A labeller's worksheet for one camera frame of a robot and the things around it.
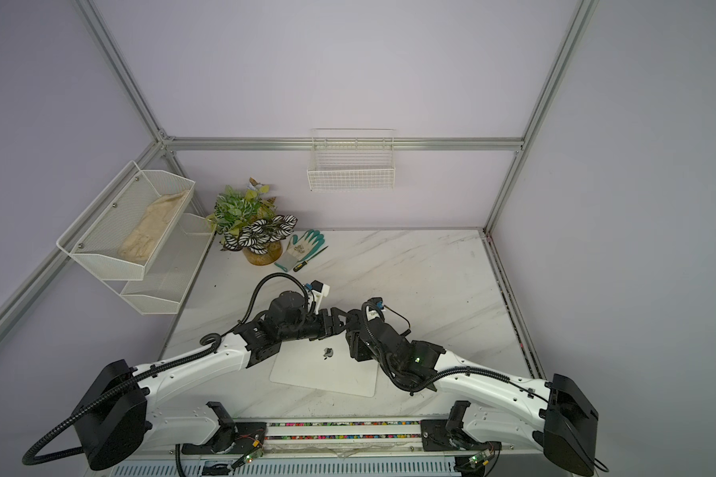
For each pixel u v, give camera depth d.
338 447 0.73
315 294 0.75
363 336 0.58
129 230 0.78
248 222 0.88
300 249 1.13
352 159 0.95
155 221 0.82
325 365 0.86
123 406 0.40
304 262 1.10
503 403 0.45
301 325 0.63
